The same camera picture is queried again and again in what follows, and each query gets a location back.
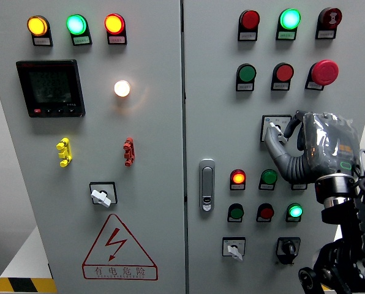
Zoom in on small yellow handle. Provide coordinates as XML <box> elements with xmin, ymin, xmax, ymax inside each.
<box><xmin>56</xmin><ymin>137</ymin><xmax>73</xmax><ymax>168</ymax></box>

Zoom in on pale grey door with lock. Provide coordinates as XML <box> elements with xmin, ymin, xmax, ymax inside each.
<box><xmin>182</xmin><ymin>0</ymin><xmax>365</xmax><ymax>294</ymax></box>

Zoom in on white round lamp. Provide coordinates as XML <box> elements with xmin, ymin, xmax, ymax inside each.
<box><xmin>113</xmin><ymin>80</ymin><xmax>131</xmax><ymax>98</ymax></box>

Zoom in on yellow round indicator lamp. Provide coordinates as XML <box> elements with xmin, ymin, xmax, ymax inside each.
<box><xmin>27</xmin><ymin>15</ymin><xmax>50</xmax><ymax>37</ymax></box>

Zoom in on small red lit lamp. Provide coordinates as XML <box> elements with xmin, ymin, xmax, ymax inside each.
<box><xmin>230</xmin><ymin>169</ymin><xmax>247</xmax><ymax>186</ymax></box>

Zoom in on small green push button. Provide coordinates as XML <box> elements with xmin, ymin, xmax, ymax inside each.
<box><xmin>260</xmin><ymin>169</ymin><xmax>278</xmax><ymax>186</ymax></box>
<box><xmin>228</xmin><ymin>203</ymin><xmax>245</xmax><ymax>220</ymax></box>

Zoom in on red warning triangle sticker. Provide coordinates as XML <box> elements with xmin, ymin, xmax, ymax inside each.
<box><xmin>81</xmin><ymin>213</ymin><xmax>159</xmax><ymax>281</ymax></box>

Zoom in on white-handled turn switch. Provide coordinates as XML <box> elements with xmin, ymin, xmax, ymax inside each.
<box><xmin>89</xmin><ymin>181</ymin><xmax>118</xmax><ymax>208</ymax></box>
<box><xmin>222</xmin><ymin>236</ymin><xmax>246</xmax><ymax>262</ymax></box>
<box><xmin>260</xmin><ymin>115</ymin><xmax>293</xmax><ymax>145</ymax></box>

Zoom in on black digital display meter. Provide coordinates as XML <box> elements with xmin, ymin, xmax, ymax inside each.
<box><xmin>16</xmin><ymin>59</ymin><xmax>86</xmax><ymax>118</ymax></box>

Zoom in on white-handled turn switch, black-rimmed plate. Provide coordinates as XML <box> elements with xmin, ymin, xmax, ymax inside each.
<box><xmin>89</xmin><ymin>181</ymin><xmax>118</xmax><ymax>208</ymax></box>

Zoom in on white-handled turn switch, small plate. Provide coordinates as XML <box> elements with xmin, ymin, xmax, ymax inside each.
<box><xmin>222</xmin><ymin>236</ymin><xmax>246</xmax><ymax>262</ymax></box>

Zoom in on silver door lock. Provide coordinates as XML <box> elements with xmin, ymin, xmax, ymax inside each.
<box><xmin>198</xmin><ymin>158</ymin><xmax>216</xmax><ymax>213</ymax></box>

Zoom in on large red push button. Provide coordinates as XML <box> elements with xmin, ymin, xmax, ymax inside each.
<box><xmin>273</xmin><ymin>62</ymin><xmax>295</xmax><ymax>83</ymax></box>

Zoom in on large green push button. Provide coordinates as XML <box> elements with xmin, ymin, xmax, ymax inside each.
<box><xmin>237</xmin><ymin>63</ymin><xmax>257</xmax><ymax>83</ymax></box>

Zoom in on small red handle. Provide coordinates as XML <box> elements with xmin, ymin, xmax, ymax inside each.
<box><xmin>122</xmin><ymin>137</ymin><xmax>136</xmax><ymax>167</ymax></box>

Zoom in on small red push button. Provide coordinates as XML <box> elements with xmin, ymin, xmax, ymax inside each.
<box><xmin>257</xmin><ymin>203</ymin><xmax>275</xmax><ymax>220</ymax></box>

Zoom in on large red stop button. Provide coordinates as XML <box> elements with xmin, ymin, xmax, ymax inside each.
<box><xmin>310</xmin><ymin>59</ymin><xmax>340</xmax><ymax>86</ymax></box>

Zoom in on large green indicator lamp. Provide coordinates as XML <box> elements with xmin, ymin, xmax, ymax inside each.
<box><xmin>279</xmin><ymin>8</ymin><xmax>302</xmax><ymax>31</ymax></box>
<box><xmin>66</xmin><ymin>13</ymin><xmax>88</xmax><ymax>36</ymax></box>

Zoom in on red buzzer with white symbol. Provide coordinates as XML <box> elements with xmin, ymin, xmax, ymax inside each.
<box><xmin>318</xmin><ymin>7</ymin><xmax>343</xmax><ymax>30</ymax></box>

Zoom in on small green lit lamp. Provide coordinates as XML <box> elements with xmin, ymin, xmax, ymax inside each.
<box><xmin>287</xmin><ymin>203</ymin><xmax>304</xmax><ymax>220</ymax></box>

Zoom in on black-handled turn switch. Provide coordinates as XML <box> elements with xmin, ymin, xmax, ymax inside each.
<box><xmin>275</xmin><ymin>237</ymin><xmax>301</xmax><ymax>266</ymax></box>

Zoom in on pale grey door with display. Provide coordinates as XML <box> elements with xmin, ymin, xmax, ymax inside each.
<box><xmin>0</xmin><ymin>0</ymin><xmax>186</xmax><ymax>294</ymax></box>

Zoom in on large dark red indicator lamp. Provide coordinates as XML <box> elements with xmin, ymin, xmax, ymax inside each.
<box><xmin>239</xmin><ymin>9</ymin><xmax>261</xmax><ymax>31</ymax></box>

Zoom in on large red lit indicator lamp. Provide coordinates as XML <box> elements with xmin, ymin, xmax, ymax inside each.
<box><xmin>104</xmin><ymin>13</ymin><xmax>126</xmax><ymax>35</ymax></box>

